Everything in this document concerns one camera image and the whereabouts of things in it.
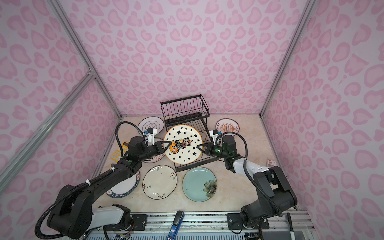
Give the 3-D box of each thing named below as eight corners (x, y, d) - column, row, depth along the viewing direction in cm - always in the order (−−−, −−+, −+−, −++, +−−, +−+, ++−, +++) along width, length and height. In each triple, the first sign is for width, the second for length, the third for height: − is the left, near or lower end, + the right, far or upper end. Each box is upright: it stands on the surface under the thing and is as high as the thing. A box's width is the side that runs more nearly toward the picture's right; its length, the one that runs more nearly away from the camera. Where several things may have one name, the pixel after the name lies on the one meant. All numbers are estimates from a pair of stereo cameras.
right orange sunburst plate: (216, 133, 112) (216, 131, 110) (215, 120, 120) (215, 118, 119) (239, 133, 112) (240, 131, 110) (236, 120, 120) (237, 118, 118)
